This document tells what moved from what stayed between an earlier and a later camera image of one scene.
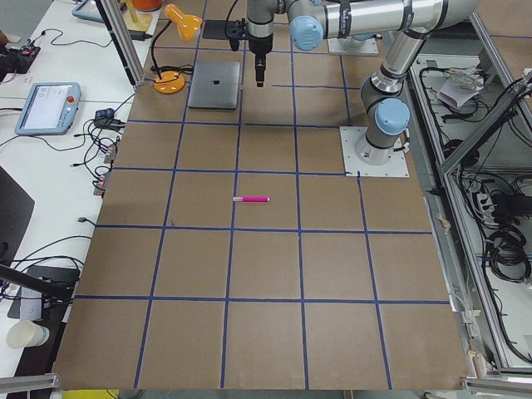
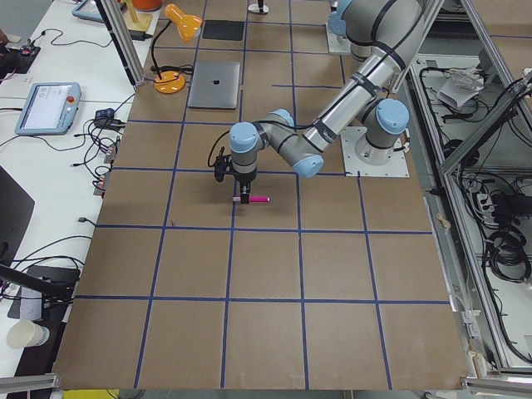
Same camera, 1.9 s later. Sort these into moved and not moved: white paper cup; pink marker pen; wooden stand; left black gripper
Moved: left black gripper
Not moved: white paper cup; wooden stand; pink marker pen
